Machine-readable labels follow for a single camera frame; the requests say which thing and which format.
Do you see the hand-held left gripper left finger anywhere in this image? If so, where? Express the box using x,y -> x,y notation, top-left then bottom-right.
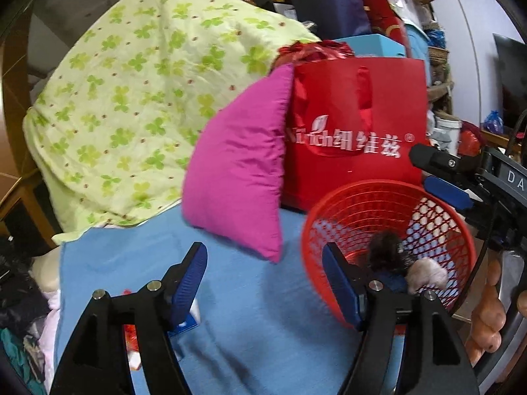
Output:
49,242 -> 208,395

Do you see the red plastic basket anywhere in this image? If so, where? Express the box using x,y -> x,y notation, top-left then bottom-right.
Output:
301,180 -> 478,327

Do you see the red plastic bag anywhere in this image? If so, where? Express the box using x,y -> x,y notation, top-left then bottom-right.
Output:
278,40 -> 355,64

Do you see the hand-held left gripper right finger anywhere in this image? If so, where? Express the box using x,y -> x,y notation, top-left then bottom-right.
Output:
322,243 -> 480,395

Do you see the red sack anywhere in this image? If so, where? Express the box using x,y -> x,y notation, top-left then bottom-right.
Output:
460,120 -> 482,155

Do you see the green clover print blanket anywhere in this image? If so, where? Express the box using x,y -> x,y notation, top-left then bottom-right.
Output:
22,0 -> 322,244

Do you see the blue storage bin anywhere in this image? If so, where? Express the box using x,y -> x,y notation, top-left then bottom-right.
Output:
405,25 -> 431,60

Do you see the cream leather sofa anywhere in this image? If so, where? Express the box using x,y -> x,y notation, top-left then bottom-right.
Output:
33,251 -> 62,293

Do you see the crumpled white tissue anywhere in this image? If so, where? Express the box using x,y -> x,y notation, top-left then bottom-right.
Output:
407,258 -> 449,295

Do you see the person's right hand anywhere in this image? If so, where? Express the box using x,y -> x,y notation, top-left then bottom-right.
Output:
465,255 -> 506,365

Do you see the navy bag with orange handles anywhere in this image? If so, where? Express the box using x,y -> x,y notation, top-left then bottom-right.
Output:
286,0 -> 373,40

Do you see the dark furry clump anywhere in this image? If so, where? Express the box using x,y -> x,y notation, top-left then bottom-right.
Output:
368,231 -> 416,274

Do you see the light blue cardboard box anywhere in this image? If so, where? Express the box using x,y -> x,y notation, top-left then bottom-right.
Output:
333,35 -> 408,57

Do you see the pink pillow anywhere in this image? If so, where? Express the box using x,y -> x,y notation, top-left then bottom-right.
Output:
182,64 -> 295,263

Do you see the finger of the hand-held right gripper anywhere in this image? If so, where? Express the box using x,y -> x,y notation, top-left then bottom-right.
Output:
424,175 -> 484,215
409,143 -> 484,173

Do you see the red gift box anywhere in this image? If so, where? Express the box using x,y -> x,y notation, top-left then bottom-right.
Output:
362,0 -> 412,58

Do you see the red tote bag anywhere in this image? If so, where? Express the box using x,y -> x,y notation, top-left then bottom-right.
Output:
280,55 -> 429,214

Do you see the dark screen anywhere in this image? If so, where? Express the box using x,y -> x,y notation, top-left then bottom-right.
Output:
494,33 -> 527,112

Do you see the wooden pillar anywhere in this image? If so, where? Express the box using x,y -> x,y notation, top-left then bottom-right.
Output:
0,20 -> 56,239

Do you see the wooden table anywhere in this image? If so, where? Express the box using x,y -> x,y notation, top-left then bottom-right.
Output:
426,82 -> 454,103

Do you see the light blue blanket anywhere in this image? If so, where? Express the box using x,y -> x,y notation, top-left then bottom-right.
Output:
53,203 -> 406,395

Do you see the blue and white packet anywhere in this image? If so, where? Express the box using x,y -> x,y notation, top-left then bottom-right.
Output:
167,300 -> 202,336

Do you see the white bucket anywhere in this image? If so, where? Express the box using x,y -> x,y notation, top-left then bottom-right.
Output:
432,115 -> 462,157

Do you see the pile of clothes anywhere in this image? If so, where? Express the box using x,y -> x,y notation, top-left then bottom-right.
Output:
0,292 -> 62,395

